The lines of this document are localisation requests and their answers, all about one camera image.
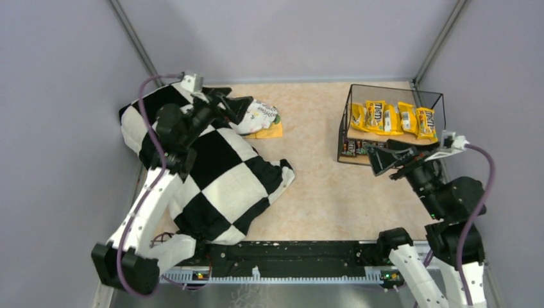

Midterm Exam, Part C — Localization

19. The yellow m&m bag front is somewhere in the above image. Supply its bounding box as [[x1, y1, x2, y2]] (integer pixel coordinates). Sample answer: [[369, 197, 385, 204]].
[[365, 100, 386, 135]]

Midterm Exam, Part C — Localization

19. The yellow m&m bag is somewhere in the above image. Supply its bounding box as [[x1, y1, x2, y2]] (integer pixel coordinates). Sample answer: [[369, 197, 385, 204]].
[[416, 107, 438, 143], [365, 100, 386, 135]]

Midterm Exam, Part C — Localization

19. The purple m&m bag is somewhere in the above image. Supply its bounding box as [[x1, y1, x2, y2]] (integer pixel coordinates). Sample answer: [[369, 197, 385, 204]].
[[355, 140, 368, 155], [341, 140, 357, 157]]

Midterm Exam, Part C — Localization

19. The yellow candy bag barcode side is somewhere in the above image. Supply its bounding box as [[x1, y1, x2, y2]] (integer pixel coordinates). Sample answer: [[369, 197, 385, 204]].
[[350, 104, 369, 132]]

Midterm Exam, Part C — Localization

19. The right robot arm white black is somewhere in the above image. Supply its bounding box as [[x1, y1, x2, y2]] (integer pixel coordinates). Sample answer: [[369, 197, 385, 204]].
[[365, 133, 488, 307]]

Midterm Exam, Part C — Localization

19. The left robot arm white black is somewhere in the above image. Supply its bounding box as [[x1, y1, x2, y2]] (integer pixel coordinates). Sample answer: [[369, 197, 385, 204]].
[[91, 90, 253, 297]]

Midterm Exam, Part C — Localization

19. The yellow candy bag shelf left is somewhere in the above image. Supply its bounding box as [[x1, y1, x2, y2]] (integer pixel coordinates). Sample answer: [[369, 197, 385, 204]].
[[384, 104, 404, 136]]

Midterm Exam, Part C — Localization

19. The yellow candy bag shelf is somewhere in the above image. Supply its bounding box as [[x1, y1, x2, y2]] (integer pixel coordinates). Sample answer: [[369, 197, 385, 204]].
[[384, 104, 404, 136], [397, 101, 418, 135]]

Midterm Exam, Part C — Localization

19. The yellow candy bag shelf middle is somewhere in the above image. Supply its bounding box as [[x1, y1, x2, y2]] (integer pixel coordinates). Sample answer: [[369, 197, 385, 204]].
[[397, 101, 418, 135]]

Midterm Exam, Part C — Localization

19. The yellow m&m bag on shelf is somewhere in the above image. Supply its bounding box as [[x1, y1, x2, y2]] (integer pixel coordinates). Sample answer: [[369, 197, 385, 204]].
[[416, 107, 438, 143]]

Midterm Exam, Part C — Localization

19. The animal print white cloth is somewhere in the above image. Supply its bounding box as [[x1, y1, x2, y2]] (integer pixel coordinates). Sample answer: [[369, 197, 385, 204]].
[[230, 99, 281, 135]]

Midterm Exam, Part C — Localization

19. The yellow cloth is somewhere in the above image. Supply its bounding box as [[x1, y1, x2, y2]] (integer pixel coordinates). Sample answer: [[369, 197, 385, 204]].
[[244, 122, 284, 139]]

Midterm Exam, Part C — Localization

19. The black white checkered cloth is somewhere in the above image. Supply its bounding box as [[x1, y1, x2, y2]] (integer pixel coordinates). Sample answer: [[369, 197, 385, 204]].
[[119, 82, 295, 245]]

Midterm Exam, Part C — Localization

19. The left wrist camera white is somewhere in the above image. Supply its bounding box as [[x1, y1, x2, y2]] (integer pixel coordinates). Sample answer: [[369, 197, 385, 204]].
[[180, 73, 203, 93]]

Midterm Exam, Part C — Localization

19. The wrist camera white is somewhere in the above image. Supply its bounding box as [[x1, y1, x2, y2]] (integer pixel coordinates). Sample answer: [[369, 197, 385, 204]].
[[180, 73, 203, 93], [425, 130, 469, 161]]

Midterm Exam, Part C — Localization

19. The black wire mesh shelf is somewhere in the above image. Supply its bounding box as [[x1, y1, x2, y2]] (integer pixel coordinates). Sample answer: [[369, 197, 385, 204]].
[[337, 84, 446, 166]]

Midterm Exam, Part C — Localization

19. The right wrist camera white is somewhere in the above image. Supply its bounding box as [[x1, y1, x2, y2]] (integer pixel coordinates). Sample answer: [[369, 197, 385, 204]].
[[425, 130, 469, 161]]

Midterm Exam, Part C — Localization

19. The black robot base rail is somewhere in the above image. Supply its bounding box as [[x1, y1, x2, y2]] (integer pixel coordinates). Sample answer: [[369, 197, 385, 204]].
[[161, 241, 404, 289]]

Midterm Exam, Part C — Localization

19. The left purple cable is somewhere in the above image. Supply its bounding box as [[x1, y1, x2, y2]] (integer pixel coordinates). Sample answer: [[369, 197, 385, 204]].
[[115, 73, 185, 297]]

